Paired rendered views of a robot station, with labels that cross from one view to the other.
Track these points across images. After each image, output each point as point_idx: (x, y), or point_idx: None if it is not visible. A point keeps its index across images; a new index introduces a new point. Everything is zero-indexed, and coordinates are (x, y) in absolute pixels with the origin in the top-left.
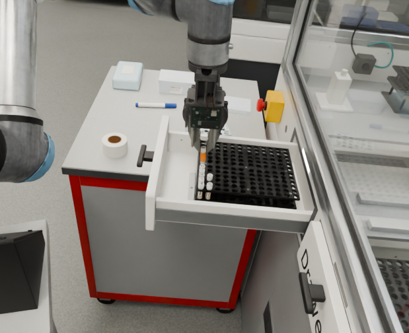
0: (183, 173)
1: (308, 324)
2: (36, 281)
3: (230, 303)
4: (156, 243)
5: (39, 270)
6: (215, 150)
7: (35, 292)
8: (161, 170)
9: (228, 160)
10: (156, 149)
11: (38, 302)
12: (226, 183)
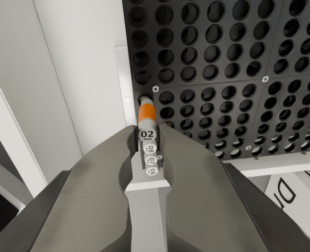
0: (96, 39)
1: (255, 180)
2: None
3: None
4: None
5: None
6: (183, 9)
7: (6, 220)
8: (46, 112)
9: (221, 62)
10: None
11: (15, 206)
12: (206, 141)
